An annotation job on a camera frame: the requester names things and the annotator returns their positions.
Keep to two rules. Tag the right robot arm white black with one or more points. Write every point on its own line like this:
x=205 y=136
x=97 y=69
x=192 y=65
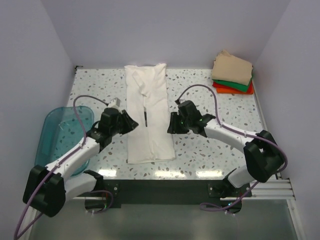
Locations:
x=263 y=158

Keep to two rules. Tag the orange folded t shirt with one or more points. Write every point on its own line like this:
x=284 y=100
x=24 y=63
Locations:
x=227 y=90

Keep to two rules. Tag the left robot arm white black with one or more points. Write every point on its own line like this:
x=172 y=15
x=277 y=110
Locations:
x=49 y=187

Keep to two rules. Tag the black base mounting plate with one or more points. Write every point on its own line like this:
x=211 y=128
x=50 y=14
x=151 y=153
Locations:
x=211 y=194

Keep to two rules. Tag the white printed t shirt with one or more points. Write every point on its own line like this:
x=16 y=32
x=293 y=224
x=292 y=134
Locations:
x=147 y=104

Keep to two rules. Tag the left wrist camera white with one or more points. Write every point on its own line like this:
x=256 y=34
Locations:
x=114 y=103

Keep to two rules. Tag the green folded t shirt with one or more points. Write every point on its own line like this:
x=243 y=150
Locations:
x=234 y=85

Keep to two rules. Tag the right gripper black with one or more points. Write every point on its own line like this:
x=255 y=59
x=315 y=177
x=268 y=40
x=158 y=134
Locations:
x=174 y=128

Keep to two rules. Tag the beige folded t shirt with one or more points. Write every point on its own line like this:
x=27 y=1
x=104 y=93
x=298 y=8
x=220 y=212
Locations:
x=229 y=68

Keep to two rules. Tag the aluminium rail frame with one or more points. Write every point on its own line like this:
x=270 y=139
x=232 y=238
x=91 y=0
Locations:
x=270 y=190

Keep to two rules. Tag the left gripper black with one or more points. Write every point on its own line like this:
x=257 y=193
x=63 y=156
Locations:
x=129 y=123

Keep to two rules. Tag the teal transparent plastic bin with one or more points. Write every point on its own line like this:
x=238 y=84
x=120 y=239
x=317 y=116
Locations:
x=61 y=132

